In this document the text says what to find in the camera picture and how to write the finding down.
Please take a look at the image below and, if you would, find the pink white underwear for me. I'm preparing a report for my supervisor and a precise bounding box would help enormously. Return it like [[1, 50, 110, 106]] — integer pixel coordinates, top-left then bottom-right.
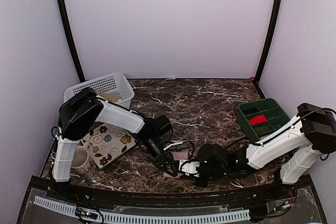
[[163, 144, 190, 179]]

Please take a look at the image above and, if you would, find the beige floral mug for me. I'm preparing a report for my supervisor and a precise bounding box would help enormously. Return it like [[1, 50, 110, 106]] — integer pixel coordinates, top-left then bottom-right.
[[71, 142, 98, 180]]

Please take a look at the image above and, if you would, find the red rolled cloth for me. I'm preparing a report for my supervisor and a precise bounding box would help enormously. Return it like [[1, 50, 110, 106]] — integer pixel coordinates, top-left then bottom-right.
[[248, 115, 268, 125]]

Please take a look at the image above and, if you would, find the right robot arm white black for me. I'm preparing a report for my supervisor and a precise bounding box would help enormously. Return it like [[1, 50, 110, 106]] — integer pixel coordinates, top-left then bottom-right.
[[194, 103, 335, 200]]

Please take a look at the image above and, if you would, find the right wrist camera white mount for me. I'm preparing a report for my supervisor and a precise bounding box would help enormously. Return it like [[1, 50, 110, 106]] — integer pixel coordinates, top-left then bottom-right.
[[178, 159, 200, 177]]

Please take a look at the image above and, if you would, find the black frame post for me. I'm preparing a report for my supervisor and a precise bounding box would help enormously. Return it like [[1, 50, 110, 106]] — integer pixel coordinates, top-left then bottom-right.
[[57, 0, 86, 82], [254, 0, 281, 86]]

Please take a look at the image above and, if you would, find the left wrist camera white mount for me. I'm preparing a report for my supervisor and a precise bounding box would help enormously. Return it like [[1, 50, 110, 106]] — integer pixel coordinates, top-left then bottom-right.
[[164, 142, 190, 152]]

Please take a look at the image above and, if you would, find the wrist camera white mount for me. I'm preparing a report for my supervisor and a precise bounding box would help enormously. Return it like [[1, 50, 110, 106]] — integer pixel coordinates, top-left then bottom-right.
[[164, 142, 190, 152], [178, 159, 200, 177]]

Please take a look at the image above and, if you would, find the white plastic mesh basket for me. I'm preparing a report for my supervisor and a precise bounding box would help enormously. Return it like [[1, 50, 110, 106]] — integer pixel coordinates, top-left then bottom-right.
[[64, 72, 134, 109]]

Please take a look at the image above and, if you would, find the floral square ceramic plate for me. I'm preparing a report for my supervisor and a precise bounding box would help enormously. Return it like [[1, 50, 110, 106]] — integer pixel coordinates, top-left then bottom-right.
[[81, 123, 136, 170]]

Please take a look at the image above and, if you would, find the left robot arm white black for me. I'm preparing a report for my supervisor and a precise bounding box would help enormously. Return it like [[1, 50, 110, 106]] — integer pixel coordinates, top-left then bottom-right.
[[50, 88, 177, 201]]

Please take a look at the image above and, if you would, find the black front table rail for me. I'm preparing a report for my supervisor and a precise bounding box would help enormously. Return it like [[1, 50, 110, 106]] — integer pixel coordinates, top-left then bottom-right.
[[24, 171, 319, 208]]

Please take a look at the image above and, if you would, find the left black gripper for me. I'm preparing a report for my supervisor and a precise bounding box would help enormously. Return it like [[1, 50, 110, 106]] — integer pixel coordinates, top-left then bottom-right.
[[140, 135, 177, 177]]

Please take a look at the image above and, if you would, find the white slotted cable duct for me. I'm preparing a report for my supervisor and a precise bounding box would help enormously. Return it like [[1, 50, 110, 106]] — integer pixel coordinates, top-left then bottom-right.
[[33, 196, 250, 224]]

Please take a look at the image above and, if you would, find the left black frame post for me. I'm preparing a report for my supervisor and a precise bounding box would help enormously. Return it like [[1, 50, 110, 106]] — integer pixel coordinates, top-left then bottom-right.
[[57, 0, 86, 82]]

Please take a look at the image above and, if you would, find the green divided organizer box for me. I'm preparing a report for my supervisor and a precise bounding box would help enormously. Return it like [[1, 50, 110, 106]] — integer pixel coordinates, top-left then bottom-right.
[[236, 98, 290, 143]]

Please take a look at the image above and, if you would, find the olive green cloth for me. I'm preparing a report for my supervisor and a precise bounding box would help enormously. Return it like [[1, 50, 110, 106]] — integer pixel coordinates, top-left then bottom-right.
[[94, 90, 121, 103]]

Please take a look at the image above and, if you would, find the dark green rolled cloth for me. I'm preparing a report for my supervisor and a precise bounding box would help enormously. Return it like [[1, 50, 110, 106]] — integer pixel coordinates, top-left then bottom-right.
[[253, 124, 271, 135]]

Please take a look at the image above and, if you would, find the right black frame post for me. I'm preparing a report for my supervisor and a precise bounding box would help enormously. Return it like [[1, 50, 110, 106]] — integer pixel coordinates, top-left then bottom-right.
[[254, 0, 281, 86]]

